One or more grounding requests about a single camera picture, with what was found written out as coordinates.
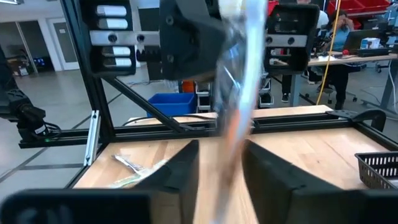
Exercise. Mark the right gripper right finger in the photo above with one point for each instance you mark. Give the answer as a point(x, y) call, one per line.
point(295, 199)

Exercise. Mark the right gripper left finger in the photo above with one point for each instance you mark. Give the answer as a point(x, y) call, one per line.
point(174, 186)

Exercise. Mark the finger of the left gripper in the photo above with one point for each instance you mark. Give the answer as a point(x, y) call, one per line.
point(189, 40)

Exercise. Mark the purple toothbrush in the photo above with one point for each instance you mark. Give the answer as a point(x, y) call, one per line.
point(127, 163)

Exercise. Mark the orange toothbrush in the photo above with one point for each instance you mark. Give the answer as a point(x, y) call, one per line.
point(239, 124)

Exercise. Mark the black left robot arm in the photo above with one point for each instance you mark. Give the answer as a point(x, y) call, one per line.
point(25, 112)

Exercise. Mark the green toothbrush in clear wrapper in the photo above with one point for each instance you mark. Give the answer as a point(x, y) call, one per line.
point(140, 179)

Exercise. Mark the white bin shelf unit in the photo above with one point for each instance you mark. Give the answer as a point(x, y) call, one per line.
point(203, 96)

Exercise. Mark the blue plastic storage bin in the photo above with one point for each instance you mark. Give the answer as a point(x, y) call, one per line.
point(171, 104)

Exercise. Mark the black perforated plastic basket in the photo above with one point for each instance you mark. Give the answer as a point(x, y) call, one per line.
point(373, 174)

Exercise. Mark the person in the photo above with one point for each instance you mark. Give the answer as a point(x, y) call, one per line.
point(339, 37)
point(322, 20)

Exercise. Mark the wooden office desk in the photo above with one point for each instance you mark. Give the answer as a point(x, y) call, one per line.
point(342, 59)

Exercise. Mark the black laptop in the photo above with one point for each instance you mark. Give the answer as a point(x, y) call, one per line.
point(360, 40)

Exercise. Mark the red storage bins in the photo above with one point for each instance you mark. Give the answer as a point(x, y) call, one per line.
point(357, 6)

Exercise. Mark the black aluminium table frame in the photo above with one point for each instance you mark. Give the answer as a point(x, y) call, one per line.
point(140, 132)

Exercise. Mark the silver aluminium frame bracket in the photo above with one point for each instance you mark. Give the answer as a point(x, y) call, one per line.
point(92, 137)

